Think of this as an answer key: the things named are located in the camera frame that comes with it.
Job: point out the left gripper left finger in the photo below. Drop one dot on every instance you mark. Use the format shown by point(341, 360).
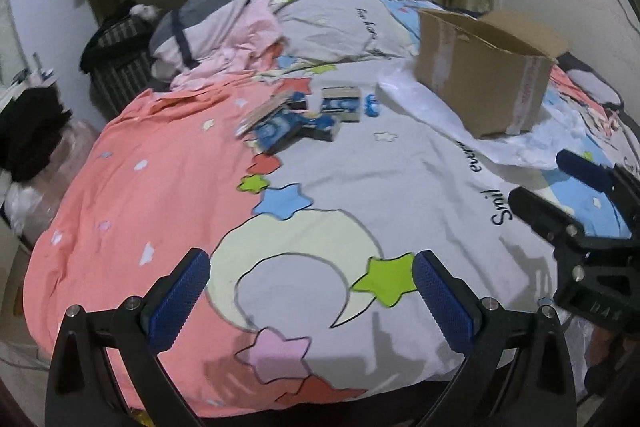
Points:
point(171, 299)

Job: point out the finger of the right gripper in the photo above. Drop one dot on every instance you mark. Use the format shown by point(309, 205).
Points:
point(598, 177)
point(547, 220)

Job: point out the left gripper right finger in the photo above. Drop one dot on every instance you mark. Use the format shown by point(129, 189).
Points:
point(453, 305)

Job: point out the starry night tissue pack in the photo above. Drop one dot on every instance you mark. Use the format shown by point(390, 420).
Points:
point(275, 131)

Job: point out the bag of wooden chopsticks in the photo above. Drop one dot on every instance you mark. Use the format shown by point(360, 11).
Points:
point(261, 112)

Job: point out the white plastic bag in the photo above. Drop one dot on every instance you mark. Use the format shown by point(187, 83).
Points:
point(485, 123)

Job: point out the brown cardboard box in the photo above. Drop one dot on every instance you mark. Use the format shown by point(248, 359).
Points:
point(501, 52)

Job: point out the cartoon patterned bed quilt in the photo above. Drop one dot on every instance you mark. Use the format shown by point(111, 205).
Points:
point(309, 297)

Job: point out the small blue toy figure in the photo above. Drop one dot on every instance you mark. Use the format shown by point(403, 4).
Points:
point(371, 106)

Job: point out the black striped laundry basket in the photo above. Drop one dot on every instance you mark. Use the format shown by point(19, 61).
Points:
point(118, 61)

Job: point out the grey pink folded blanket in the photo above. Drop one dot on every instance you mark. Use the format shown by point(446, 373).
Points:
point(207, 41)

